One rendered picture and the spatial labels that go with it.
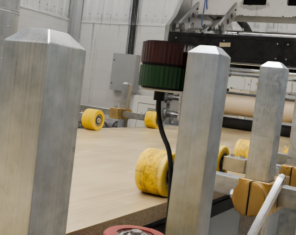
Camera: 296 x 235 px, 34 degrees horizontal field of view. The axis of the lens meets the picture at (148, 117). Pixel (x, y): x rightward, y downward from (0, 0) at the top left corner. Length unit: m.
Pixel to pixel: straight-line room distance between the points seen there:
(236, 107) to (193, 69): 2.43
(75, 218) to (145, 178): 0.21
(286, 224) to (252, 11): 2.39
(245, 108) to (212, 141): 2.41
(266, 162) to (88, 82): 10.64
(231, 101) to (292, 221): 2.00
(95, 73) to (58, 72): 10.94
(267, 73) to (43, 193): 0.50
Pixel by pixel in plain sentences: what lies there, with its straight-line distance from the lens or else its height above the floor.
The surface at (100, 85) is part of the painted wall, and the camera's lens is 11.13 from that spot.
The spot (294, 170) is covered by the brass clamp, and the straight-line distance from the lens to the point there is 0.96.
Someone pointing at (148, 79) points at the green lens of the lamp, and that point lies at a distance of 0.51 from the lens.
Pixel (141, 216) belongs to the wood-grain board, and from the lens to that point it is 0.76.
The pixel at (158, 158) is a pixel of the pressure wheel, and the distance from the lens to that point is 0.84.
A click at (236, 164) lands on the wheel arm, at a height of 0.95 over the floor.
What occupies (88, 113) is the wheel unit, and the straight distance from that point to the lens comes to 1.87.
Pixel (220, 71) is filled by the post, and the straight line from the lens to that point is 0.50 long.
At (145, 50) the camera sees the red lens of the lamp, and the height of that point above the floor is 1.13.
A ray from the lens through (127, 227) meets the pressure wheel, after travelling 0.64.
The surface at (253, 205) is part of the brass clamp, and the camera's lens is 0.72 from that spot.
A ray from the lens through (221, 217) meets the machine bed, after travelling 1.25.
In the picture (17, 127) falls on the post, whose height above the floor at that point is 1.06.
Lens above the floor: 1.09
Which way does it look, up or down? 3 degrees down
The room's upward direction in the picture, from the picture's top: 7 degrees clockwise
